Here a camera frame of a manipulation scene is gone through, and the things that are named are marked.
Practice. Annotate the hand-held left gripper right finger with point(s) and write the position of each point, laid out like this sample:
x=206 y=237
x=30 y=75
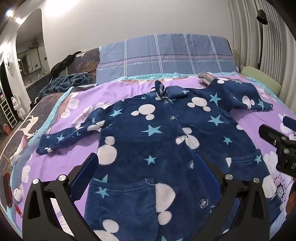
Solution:
x=208 y=176

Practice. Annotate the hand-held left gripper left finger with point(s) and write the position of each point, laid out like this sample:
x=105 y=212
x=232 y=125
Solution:
x=84 y=176

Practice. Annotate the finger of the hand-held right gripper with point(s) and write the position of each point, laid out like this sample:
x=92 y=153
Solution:
x=269 y=133

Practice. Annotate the navy fleece star-print jacket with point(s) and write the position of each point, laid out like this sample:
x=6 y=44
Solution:
x=148 y=143

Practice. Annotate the purple floral blanket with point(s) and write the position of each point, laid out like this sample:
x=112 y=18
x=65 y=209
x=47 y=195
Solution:
x=249 y=120

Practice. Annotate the green pillow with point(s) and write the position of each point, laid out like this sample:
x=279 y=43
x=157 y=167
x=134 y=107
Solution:
x=261 y=76

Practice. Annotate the red phone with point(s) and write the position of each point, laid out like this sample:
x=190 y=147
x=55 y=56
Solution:
x=7 y=190

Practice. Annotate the dark patterned bed sheet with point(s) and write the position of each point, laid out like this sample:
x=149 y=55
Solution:
x=39 y=109

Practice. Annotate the folded floral garment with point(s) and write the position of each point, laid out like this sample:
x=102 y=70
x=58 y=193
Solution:
x=207 y=76

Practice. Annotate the red container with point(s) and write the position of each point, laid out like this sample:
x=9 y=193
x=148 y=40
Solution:
x=6 y=129

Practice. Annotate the dark teal fleece blanket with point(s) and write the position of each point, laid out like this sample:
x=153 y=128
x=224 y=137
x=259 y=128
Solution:
x=64 y=82

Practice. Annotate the white cat figurine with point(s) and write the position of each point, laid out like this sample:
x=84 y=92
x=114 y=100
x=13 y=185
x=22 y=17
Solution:
x=17 y=106

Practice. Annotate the white storage rack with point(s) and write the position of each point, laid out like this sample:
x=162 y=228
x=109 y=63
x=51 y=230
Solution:
x=8 y=113

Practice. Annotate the black clothing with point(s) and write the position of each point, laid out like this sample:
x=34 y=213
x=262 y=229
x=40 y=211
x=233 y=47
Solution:
x=60 y=67

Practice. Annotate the black floor lamp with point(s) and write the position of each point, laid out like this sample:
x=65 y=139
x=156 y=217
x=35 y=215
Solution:
x=262 y=17

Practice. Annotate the blue plaid pillow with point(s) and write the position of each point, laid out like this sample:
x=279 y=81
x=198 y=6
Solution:
x=161 y=53

